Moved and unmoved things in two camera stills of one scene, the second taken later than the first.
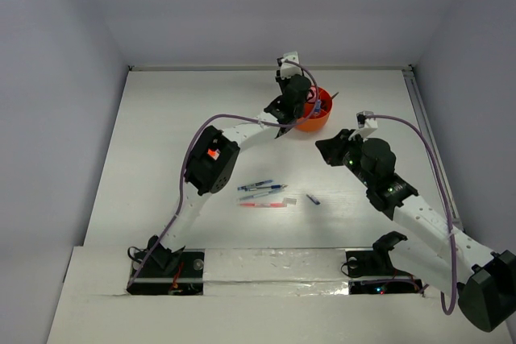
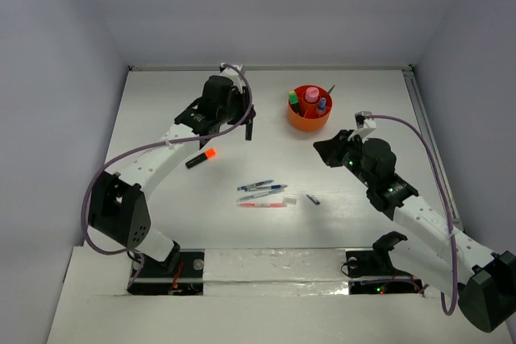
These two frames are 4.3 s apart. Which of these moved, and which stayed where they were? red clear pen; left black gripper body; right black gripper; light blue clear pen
Moved: left black gripper body
Stayed: right black gripper; red clear pen; light blue clear pen
